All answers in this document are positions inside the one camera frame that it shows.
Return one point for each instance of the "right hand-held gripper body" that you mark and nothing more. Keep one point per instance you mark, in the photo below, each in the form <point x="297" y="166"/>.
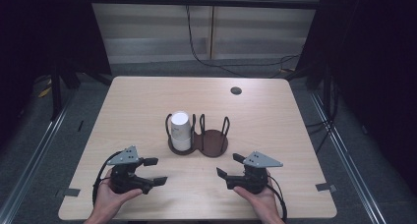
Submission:
<point x="252" y="179"/>

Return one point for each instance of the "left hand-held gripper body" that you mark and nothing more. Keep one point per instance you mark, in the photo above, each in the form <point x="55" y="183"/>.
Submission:
<point x="126" y="176"/>

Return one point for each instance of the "dark brown cup holder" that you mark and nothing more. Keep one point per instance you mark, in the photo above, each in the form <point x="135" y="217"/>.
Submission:
<point x="213" y="143"/>

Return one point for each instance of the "printed white paper cup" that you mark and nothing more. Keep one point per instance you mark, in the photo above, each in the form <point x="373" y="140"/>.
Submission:
<point x="180" y="125"/>

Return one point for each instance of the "person's right hand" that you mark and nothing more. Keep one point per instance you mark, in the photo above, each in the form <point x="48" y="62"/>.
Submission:
<point x="260" y="202"/>

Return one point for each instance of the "person's left hand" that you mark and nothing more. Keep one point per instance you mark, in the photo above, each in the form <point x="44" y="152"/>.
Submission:
<point x="109" y="201"/>

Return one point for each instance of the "grey tape piece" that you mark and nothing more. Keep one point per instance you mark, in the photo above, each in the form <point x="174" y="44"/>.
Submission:
<point x="69" y="192"/>
<point x="326" y="187"/>

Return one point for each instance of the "round table grommet hole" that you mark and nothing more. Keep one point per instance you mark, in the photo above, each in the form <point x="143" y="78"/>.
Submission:
<point x="236" y="90"/>

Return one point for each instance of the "black metal stand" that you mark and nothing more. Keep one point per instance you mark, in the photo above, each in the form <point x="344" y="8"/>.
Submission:
<point x="56" y="89"/>

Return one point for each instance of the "black horizontal bar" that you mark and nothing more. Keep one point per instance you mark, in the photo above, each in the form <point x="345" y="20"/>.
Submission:
<point x="203" y="2"/>

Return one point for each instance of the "black curtain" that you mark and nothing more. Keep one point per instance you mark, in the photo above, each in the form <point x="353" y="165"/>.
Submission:
<point x="373" y="70"/>
<point x="39" y="30"/>

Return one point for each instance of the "metal floor rail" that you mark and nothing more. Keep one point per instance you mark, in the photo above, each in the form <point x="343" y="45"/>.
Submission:
<point x="32" y="161"/>
<point x="347" y="161"/>

